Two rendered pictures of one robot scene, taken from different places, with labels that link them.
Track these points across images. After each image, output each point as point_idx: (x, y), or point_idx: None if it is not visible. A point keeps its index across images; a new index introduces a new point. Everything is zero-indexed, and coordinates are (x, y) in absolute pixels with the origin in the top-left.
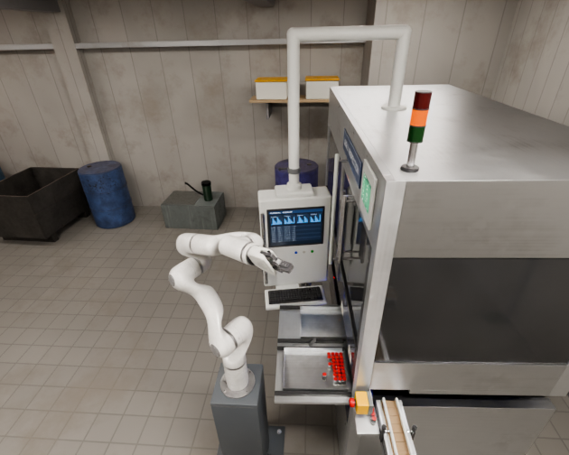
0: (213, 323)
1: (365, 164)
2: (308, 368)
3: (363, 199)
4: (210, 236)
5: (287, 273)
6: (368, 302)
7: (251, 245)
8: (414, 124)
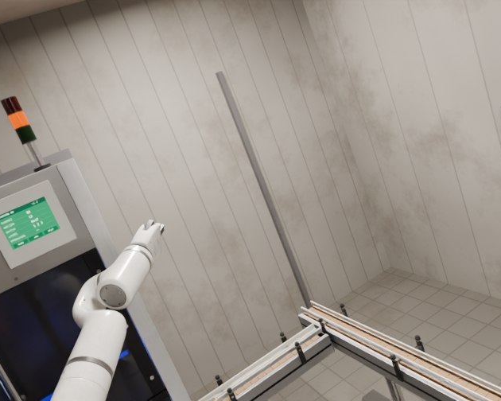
0: None
1: None
2: None
3: (27, 239)
4: (95, 313)
5: (164, 230)
6: (139, 295)
7: (130, 246)
8: (26, 122)
